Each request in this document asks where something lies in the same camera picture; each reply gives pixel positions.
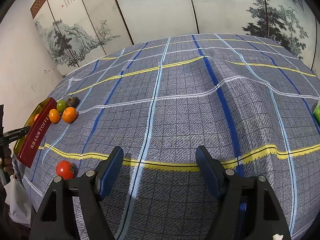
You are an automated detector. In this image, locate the painted folding screen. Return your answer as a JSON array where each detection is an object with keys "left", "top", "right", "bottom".
[{"left": 30, "top": 0, "right": 320, "bottom": 78}]

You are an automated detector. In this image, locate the person's left hand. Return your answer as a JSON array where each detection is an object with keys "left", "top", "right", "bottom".
[{"left": 3, "top": 156, "right": 15, "bottom": 177}]

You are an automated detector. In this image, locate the red and gold tin box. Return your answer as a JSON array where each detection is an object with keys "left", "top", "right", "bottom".
[{"left": 13, "top": 97, "right": 57, "bottom": 168}]

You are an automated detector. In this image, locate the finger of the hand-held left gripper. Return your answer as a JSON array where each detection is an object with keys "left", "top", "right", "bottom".
[{"left": 0, "top": 127, "right": 31, "bottom": 142}]

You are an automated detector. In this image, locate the red tomato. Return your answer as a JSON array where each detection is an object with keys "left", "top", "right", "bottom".
[{"left": 56, "top": 161, "right": 75, "bottom": 180}]

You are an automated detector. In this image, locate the grey plaid bed sheet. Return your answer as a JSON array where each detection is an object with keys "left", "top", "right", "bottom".
[{"left": 12, "top": 34, "right": 320, "bottom": 240}]

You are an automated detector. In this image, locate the green packet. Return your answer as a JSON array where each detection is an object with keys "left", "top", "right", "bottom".
[{"left": 312, "top": 99, "right": 320, "bottom": 125}]

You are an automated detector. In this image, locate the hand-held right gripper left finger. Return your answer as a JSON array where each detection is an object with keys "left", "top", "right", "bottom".
[{"left": 30, "top": 146, "right": 125, "bottom": 240}]

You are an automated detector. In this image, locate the brown wrinkled passion fruit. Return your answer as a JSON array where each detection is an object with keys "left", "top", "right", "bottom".
[{"left": 65, "top": 97, "right": 80, "bottom": 108}]

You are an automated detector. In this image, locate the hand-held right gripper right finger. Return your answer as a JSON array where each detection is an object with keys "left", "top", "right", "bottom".
[{"left": 195, "top": 145, "right": 292, "bottom": 240}]

